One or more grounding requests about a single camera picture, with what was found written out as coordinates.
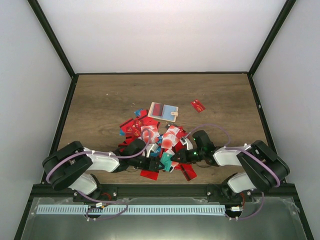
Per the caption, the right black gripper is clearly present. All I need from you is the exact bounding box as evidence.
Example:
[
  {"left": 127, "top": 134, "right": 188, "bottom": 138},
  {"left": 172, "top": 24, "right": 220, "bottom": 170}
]
[{"left": 170, "top": 147, "right": 205, "bottom": 165}]

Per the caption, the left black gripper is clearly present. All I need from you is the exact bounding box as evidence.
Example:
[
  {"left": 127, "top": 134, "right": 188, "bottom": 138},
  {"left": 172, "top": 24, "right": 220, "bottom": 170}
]
[{"left": 130, "top": 155, "right": 165, "bottom": 173}]

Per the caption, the beige leather card holder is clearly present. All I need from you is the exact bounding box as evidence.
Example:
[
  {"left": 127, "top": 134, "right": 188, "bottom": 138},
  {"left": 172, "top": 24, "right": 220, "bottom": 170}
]
[{"left": 147, "top": 102, "right": 179, "bottom": 123}]

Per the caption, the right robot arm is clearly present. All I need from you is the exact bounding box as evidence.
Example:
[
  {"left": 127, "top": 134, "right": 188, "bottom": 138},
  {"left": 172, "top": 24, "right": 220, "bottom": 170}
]
[{"left": 171, "top": 130, "right": 290, "bottom": 202}]

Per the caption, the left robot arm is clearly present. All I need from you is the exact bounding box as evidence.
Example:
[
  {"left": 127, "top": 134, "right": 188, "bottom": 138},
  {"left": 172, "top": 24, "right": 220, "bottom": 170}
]
[{"left": 42, "top": 139, "right": 165, "bottom": 202}]

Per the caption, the white red circle card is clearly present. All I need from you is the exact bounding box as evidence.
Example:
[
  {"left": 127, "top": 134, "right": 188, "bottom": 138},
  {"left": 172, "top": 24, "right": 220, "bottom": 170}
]
[{"left": 161, "top": 133, "right": 179, "bottom": 149}]

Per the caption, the white pink gradient card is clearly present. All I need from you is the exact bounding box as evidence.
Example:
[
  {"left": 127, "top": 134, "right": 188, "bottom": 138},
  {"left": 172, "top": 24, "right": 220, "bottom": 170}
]
[{"left": 141, "top": 125, "right": 160, "bottom": 143}]

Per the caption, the lone red VIP card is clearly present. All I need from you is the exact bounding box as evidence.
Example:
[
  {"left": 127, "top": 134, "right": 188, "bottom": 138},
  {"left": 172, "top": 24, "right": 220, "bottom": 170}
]
[{"left": 190, "top": 99, "right": 206, "bottom": 113}]

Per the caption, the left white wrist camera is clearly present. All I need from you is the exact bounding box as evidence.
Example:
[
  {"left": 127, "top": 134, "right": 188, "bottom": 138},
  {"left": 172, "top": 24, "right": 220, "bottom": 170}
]
[{"left": 145, "top": 143, "right": 159, "bottom": 158}]

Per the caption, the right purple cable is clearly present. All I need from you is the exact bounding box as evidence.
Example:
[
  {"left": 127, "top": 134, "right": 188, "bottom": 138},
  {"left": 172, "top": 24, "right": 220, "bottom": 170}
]
[{"left": 184, "top": 123, "right": 281, "bottom": 221}]

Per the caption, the light blue cable duct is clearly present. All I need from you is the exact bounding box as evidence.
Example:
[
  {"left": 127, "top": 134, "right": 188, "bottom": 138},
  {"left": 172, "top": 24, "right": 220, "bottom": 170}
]
[{"left": 36, "top": 204, "right": 226, "bottom": 216}]

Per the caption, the black front frame rail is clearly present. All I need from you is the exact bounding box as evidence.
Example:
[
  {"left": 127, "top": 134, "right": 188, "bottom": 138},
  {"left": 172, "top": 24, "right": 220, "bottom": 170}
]
[{"left": 31, "top": 183, "right": 296, "bottom": 201}]

